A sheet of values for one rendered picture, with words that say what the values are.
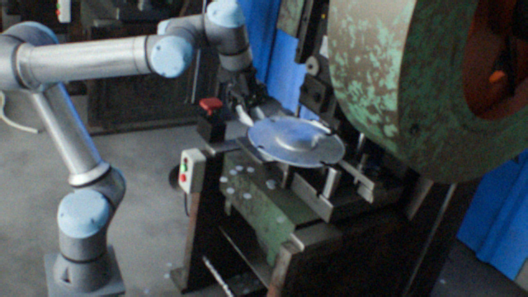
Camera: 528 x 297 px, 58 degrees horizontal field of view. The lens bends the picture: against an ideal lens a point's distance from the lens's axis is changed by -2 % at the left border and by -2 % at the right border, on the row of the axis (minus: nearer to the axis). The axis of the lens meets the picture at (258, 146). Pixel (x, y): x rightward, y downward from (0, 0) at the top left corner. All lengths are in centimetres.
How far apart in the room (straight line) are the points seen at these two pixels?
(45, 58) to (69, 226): 41
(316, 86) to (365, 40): 55
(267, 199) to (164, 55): 61
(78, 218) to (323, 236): 62
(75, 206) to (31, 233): 99
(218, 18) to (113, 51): 23
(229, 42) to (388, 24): 42
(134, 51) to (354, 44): 43
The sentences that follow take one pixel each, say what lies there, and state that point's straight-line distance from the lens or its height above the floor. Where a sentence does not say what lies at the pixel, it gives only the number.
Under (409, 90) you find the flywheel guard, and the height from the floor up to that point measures 118.
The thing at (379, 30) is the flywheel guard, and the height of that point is 126.
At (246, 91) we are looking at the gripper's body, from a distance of 116.
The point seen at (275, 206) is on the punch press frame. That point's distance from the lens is 139.
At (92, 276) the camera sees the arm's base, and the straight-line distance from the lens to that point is 133.
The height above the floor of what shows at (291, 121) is 78.
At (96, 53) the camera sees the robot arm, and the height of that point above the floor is 108.
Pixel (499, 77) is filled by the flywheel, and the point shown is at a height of 114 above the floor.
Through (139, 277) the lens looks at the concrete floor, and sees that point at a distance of 202.
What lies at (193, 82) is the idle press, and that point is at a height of 27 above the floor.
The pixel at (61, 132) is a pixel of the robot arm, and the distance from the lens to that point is 129.
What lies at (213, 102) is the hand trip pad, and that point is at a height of 76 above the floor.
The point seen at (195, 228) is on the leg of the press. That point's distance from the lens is 175.
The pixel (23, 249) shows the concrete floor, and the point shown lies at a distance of 217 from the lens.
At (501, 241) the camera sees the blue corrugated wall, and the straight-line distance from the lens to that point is 258.
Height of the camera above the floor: 145
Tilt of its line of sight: 29 degrees down
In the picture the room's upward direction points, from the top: 12 degrees clockwise
